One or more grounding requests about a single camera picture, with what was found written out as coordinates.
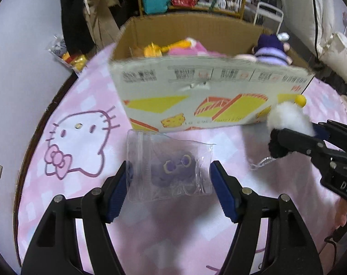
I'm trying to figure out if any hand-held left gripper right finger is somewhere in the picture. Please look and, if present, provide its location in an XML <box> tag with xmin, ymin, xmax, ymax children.
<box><xmin>209</xmin><ymin>160</ymin><xmax>324</xmax><ymax>275</ymax></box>

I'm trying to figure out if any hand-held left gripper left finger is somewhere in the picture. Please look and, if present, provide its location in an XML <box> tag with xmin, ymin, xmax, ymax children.
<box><xmin>20</xmin><ymin>160</ymin><xmax>134</xmax><ymax>275</ymax></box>

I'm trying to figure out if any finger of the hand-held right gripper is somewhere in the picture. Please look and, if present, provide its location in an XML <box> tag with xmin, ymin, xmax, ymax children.
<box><xmin>277</xmin><ymin>129</ymin><xmax>336</xmax><ymax>161</ymax></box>
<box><xmin>311</xmin><ymin>120</ymin><xmax>347</xmax><ymax>149</ymax></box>

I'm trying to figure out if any white fluffy plush toy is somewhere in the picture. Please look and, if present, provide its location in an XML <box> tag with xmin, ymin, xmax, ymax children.
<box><xmin>249</xmin><ymin>94</ymin><xmax>316</xmax><ymax>172</ymax></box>

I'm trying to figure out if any clear zip bag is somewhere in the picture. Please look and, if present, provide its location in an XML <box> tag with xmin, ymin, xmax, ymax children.
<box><xmin>125</xmin><ymin>129</ymin><xmax>217</xmax><ymax>202</ymax></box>

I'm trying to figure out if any round purple plush toy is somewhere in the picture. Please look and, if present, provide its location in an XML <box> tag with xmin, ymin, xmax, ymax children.
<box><xmin>151</xmin><ymin>153</ymin><xmax>197</xmax><ymax>190</ymax></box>

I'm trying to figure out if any printed cardboard box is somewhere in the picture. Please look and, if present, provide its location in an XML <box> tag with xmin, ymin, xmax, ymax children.
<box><xmin>109</xmin><ymin>13</ymin><xmax>316</xmax><ymax>134</ymax></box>

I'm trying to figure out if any person's right hand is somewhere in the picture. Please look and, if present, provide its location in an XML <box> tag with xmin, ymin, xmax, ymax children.
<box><xmin>332</xmin><ymin>198</ymin><xmax>347</xmax><ymax>237</ymax></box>

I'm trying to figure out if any pink cat print blanket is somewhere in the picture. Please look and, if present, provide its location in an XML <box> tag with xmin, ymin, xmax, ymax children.
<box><xmin>14</xmin><ymin>43</ymin><xmax>347</xmax><ymax>275</ymax></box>

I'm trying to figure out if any white tote bag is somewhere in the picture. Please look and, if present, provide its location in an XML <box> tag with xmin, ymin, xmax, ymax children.
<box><xmin>319</xmin><ymin>31</ymin><xmax>347</xmax><ymax>90</ymax></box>

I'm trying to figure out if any purple striped plush doll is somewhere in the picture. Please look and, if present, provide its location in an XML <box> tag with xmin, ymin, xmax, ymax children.
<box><xmin>252</xmin><ymin>34</ymin><xmax>293</xmax><ymax>65</ymax></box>

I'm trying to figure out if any white upright mattress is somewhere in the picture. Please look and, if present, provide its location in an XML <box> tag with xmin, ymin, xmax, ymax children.
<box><xmin>277</xmin><ymin>0</ymin><xmax>347</xmax><ymax>63</ymax></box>

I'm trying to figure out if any white folding chair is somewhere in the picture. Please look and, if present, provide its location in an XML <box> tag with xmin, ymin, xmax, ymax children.
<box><xmin>254</xmin><ymin>1</ymin><xmax>285</xmax><ymax>35</ymax></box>

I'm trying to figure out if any snack bag on floor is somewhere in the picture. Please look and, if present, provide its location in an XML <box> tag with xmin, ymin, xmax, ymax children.
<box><xmin>49</xmin><ymin>36</ymin><xmax>90</xmax><ymax>74</ymax></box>

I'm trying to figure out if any orange yellow toy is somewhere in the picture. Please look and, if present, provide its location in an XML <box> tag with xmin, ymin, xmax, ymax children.
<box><xmin>143</xmin><ymin>40</ymin><xmax>193</xmax><ymax>58</ymax></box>

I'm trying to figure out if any beige hanging coat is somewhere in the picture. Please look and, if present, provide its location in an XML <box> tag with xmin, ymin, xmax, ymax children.
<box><xmin>82</xmin><ymin>0</ymin><xmax>121</xmax><ymax>50</ymax></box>

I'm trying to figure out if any black hanging coat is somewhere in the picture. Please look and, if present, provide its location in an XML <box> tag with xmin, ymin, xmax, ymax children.
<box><xmin>60</xmin><ymin>0</ymin><xmax>103</xmax><ymax>58</ymax></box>

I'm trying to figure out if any black cable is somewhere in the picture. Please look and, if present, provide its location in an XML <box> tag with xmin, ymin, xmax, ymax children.
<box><xmin>324</xmin><ymin>229</ymin><xmax>344</xmax><ymax>275</ymax></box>

